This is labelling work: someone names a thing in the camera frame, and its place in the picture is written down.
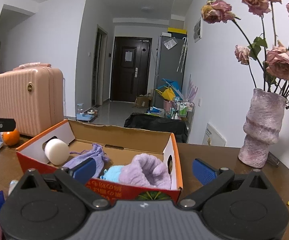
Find purple textured vase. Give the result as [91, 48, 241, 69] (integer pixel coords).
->
[238, 88, 287, 168]

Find yellow bag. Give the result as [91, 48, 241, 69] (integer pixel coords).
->
[155, 86, 175, 101]

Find light blue soft toy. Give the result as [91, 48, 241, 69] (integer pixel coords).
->
[100, 165, 124, 183]

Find purple feather decoration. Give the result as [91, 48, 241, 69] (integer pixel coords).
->
[186, 75, 198, 102]

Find pink ribbed suitcase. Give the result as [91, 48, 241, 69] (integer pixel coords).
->
[0, 63, 64, 137]

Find yellow box on refrigerator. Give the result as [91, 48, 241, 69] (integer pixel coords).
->
[168, 27, 187, 35]

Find wire rack with bottles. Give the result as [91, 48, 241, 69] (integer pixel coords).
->
[170, 96, 195, 132]

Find dried pink roses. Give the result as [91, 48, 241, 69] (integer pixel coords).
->
[200, 0, 289, 99]

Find pet water dispenser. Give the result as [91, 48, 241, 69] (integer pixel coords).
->
[76, 103, 98, 122]

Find black fabric chair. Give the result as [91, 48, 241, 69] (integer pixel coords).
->
[124, 113, 188, 143]

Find white board against wall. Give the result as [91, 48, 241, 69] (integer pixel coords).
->
[202, 123, 226, 147]

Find iridescent plastic bag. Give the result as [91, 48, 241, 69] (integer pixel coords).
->
[8, 180, 19, 196]

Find orange fruit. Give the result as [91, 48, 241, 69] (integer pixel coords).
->
[2, 129, 20, 146]

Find dark brown entrance door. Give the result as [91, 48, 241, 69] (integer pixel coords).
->
[110, 36, 152, 102]

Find white wall panel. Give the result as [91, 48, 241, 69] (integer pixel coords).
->
[193, 18, 202, 43]

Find pink bucket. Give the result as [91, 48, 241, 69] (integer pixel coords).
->
[163, 100, 173, 113]

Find orange cardboard box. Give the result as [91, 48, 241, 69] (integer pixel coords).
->
[16, 120, 183, 203]

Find purple fluffy towel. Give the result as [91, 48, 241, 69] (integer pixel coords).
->
[118, 153, 172, 190]

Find grey refrigerator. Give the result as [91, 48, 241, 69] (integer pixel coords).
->
[153, 33, 187, 108]

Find brown cardboard box on floor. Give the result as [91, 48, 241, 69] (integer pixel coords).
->
[134, 96, 152, 109]

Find white umbrella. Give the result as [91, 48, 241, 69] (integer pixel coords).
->
[176, 37, 188, 72]

